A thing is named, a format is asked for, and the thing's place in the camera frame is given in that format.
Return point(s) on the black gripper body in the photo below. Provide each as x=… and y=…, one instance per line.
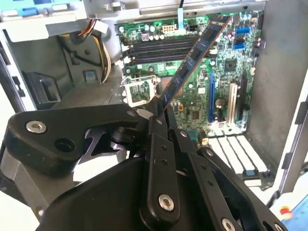
x=108, y=202

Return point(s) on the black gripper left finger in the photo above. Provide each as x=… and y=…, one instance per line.
x=43, y=139

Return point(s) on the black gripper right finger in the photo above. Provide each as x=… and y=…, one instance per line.
x=216, y=185

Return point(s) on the blue RAM stick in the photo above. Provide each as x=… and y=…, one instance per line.
x=195, y=53

